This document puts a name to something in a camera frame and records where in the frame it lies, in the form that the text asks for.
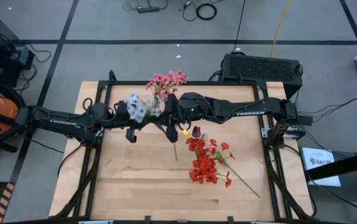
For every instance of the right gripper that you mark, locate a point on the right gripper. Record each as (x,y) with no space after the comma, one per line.
(194,105)

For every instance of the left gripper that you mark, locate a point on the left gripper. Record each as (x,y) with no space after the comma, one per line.
(121,115)

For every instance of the dark purple artificial tulip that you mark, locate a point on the dark purple artificial tulip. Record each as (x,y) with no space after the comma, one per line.
(196,131)

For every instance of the white artificial flower spray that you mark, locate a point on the white artificial flower spray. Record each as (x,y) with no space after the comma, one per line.
(136,107)

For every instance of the pink artificial flower spray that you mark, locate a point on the pink artificial flower spray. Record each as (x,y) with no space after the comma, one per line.
(169,77)

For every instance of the light pink artificial tulip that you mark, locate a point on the light pink artificial tulip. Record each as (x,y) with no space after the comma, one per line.
(212,150)

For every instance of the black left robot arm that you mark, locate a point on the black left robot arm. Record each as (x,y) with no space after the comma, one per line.
(60,123)

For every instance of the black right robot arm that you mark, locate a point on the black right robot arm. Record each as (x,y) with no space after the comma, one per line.
(250,110)

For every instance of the black perforated computer case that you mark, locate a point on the black perforated computer case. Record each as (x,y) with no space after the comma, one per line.
(259,67)

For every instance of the black power strip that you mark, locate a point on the black power strip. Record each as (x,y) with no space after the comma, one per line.
(148,10)

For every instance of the orange and black vacuum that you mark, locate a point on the orange and black vacuum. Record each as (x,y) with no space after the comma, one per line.
(1,109)

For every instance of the black beam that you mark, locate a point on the black beam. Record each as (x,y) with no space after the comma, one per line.
(352,163)

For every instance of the grey side stand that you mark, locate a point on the grey side stand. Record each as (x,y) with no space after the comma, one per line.
(349,199)

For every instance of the black aluminium table frame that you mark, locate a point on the black aluminium table frame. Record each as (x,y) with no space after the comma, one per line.
(181,83)

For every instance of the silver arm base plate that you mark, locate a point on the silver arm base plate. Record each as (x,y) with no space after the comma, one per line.
(266,133)

